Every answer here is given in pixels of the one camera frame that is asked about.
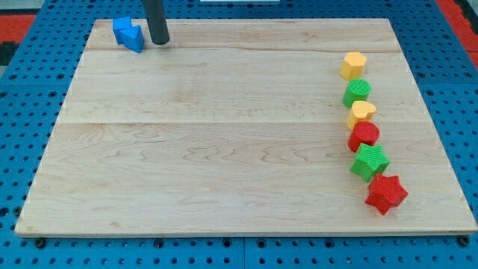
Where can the yellow hexagon block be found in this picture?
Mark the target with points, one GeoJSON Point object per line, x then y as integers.
{"type": "Point", "coordinates": [353, 65]}

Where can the light wooden board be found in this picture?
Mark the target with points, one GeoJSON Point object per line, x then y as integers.
{"type": "Point", "coordinates": [236, 128]}

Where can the yellow heart block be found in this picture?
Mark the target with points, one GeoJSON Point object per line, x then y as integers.
{"type": "Point", "coordinates": [360, 111]}

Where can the green cylinder block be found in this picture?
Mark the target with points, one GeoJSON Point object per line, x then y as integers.
{"type": "Point", "coordinates": [357, 90]}

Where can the red cylinder block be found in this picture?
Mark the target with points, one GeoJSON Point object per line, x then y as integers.
{"type": "Point", "coordinates": [363, 132]}

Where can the green star block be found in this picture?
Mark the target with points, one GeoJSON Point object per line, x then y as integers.
{"type": "Point", "coordinates": [369, 160]}

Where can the blue triangle block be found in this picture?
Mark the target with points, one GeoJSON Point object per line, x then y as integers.
{"type": "Point", "coordinates": [132, 38]}

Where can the black cylindrical robot pointer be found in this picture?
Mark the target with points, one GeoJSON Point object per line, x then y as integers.
{"type": "Point", "coordinates": [157, 22]}

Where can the blue cube block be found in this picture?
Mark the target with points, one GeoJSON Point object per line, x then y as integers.
{"type": "Point", "coordinates": [121, 29]}

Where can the red star block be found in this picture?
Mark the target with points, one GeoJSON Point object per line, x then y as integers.
{"type": "Point", "coordinates": [385, 192]}

